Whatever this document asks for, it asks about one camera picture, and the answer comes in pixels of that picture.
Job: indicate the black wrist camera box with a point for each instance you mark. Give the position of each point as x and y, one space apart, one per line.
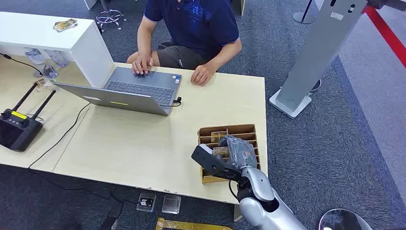
211 162

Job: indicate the person's right hand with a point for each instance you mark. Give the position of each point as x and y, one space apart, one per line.
141 64

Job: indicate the chrome chair base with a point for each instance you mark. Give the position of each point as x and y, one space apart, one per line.
109 16

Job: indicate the small clear plastic stand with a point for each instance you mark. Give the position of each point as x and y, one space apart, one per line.
42 84

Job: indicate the clear plastic water bottle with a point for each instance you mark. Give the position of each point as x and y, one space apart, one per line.
34 56
58 58

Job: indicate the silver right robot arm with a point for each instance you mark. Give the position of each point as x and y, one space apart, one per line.
265 203

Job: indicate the yellow floor marking plate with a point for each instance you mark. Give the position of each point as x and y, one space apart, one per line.
187 225

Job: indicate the round grey stanchion base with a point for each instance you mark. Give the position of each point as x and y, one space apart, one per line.
304 16

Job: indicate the round silver robot base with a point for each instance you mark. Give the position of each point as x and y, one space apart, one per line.
344 220

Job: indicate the stack of patterned cards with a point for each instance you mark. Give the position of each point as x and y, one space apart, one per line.
65 25

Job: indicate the person's hand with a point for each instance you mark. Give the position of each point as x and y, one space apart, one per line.
202 74
141 64

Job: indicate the red barrier belt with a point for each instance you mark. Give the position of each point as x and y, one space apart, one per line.
387 33

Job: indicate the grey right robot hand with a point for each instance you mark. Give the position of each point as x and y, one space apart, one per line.
239 152

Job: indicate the person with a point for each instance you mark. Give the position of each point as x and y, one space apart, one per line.
190 31

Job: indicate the person's left hand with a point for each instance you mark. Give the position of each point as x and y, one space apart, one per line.
202 74

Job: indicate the floor power socket box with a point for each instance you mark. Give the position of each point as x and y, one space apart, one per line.
146 201

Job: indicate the wooden slotted card holder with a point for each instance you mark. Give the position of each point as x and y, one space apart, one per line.
234 133

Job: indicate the black remote controller with antennas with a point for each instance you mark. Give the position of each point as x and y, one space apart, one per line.
17 125

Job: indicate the silver floor cover plate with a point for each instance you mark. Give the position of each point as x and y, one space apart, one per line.
171 203

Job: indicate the grey open laptop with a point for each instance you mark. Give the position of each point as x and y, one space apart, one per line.
133 93

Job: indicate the grey kiosk stand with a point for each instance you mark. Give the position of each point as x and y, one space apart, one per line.
320 54

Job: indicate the gold patterned card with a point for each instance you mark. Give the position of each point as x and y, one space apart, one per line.
221 152
219 136

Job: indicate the white shelf box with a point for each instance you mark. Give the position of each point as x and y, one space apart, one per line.
63 41

